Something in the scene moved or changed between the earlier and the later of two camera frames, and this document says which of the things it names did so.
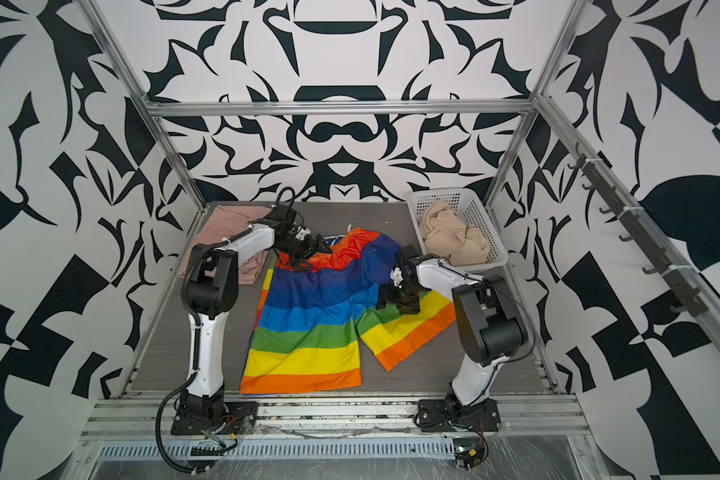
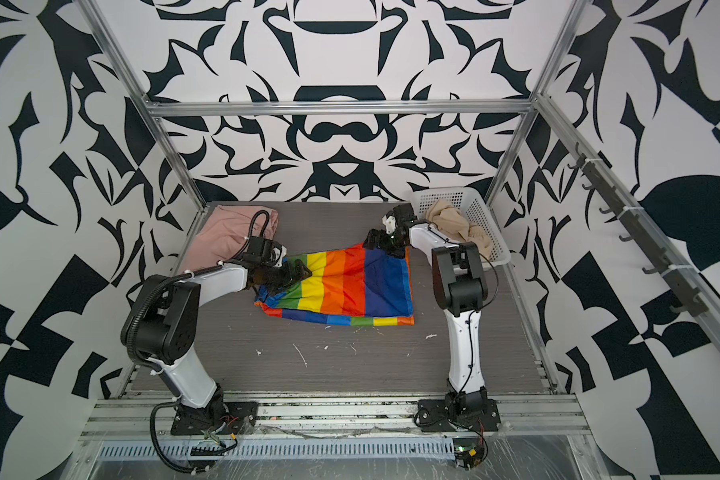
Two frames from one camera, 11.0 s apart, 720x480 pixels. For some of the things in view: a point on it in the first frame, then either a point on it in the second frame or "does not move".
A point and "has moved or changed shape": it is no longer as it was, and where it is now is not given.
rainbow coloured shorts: (312, 327) has moved or changed shape
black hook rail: (689, 301) does not move
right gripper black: (387, 294) -> (374, 234)
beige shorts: (445, 233) does not move
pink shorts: (221, 223) does not move
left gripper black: (312, 251) -> (292, 279)
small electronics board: (468, 452) does not move
